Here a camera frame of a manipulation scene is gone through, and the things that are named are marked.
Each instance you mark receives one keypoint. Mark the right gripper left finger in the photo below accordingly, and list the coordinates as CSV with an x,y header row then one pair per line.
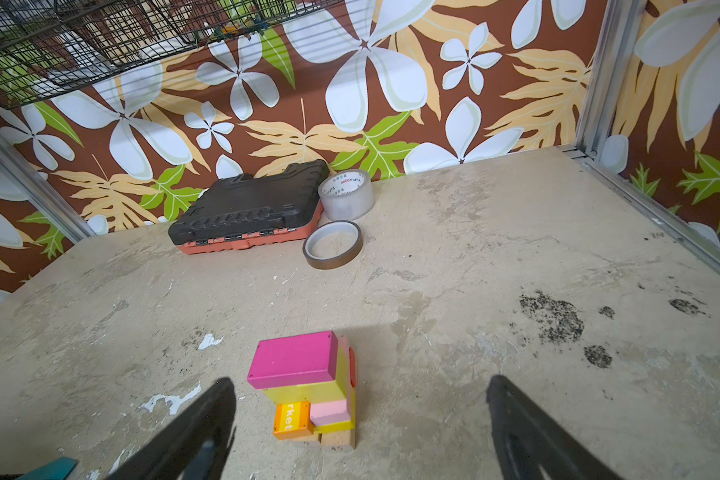
x,y
195,445

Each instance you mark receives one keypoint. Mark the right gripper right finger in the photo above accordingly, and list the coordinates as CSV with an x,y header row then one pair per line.
x,y
529,444

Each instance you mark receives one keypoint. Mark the orange cylinder block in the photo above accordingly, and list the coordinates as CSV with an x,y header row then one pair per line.
x,y
292,421

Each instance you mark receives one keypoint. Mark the pink rectangular block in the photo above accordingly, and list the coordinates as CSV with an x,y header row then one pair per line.
x,y
326,413

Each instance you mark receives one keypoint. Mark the teal roof block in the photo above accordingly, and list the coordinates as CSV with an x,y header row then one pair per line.
x,y
58,469

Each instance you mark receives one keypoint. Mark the magenta rectangular block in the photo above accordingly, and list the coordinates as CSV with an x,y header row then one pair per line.
x,y
295,360

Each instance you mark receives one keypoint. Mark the small yellow cube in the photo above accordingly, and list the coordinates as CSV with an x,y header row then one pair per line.
x,y
313,393

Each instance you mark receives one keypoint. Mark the natural wood block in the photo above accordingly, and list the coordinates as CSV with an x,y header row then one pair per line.
x,y
339,441

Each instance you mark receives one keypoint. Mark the yellow green cube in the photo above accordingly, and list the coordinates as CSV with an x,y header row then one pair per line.
x,y
343,367

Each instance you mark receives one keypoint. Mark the red rectangular block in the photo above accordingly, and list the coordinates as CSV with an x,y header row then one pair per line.
x,y
353,368

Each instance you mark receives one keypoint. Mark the black plastic tool case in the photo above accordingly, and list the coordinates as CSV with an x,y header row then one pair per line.
x,y
242,212

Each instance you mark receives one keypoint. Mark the clear glass jar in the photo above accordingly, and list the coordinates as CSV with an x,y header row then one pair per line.
x,y
347,195

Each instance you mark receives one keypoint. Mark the black wire basket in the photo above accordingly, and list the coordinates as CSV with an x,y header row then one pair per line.
x,y
50,48

